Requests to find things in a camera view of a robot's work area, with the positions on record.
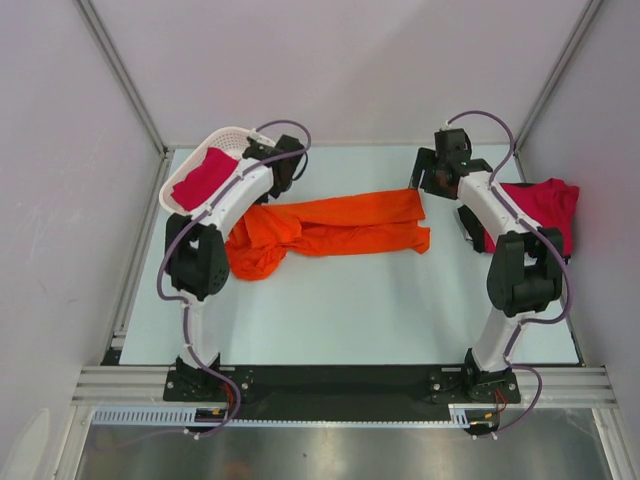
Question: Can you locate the orange t shirt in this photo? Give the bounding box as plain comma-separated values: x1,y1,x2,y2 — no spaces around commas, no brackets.
225,189,431,281

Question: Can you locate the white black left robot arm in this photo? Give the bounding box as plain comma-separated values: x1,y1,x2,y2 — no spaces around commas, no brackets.
156,126,311,400

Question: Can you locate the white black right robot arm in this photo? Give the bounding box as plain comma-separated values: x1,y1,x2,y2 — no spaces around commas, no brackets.
410,129,567,403

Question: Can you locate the magenta folded t shirt stack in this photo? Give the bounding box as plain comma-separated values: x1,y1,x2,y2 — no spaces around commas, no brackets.
501,178,580,261

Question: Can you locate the white perforated plastic basket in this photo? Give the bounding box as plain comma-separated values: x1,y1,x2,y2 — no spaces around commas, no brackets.
159,127,250,216

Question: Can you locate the magenta t shirt in basket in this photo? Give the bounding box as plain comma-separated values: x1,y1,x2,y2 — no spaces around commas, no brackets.
171,147,239,211

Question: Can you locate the white slotted cable duct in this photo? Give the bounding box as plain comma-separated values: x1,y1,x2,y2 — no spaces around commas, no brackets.
92,406,470,429

